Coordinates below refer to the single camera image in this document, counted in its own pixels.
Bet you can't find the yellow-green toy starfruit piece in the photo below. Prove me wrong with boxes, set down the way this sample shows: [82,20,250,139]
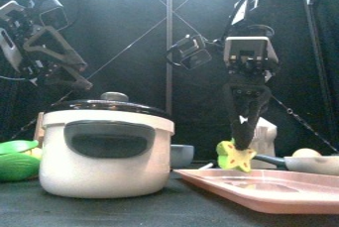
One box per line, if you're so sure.
[215,139,258,173]

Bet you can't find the small grey-blue bowl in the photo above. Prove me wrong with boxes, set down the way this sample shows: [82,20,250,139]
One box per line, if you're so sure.
[170,144,197,170]

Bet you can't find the green plastic bowl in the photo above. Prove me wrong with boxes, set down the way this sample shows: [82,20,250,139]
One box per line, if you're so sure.
[0,139,42,157]

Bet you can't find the white toy block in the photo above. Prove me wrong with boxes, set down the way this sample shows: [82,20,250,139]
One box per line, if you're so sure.
[250,116,280,160]

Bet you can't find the black pot lid grey knob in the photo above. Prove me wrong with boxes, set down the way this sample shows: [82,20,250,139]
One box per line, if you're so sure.
[45,91,173,119]

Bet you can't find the wooden board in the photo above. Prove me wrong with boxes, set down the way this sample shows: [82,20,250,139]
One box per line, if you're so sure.
[34,111,47,148]

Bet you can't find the pale toy egg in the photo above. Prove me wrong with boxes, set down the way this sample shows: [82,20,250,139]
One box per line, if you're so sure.
[292,148,324,159]

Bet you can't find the grey toy frying pan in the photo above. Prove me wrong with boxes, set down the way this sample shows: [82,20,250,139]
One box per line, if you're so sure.
[254,153,339,176]

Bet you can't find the pink plastic tray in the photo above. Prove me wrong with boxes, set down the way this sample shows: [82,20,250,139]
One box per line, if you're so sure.
[174,168,339,215]

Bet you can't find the yellow toy food piece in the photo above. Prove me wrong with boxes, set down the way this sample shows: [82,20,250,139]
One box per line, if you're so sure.
[25,147,45,160]

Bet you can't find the white toy cooking pot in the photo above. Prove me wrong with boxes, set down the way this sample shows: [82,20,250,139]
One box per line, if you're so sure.
[38,109,177,200]

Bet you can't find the green toy vegetable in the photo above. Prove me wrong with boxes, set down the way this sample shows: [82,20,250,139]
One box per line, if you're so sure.
[0,153,43,182]

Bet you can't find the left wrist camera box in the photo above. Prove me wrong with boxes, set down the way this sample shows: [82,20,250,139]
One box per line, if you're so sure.
[37,0,73,32]

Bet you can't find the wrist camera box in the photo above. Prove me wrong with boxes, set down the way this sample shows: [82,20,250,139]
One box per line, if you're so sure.
[166,34,215,70]
[37,0,73,32]

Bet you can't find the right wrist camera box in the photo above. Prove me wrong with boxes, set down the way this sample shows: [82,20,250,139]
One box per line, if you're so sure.
[166,34,215,70]

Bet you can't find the grey metal frame post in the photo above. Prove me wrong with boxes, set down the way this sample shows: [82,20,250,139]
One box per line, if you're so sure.
[165,0,175,117]

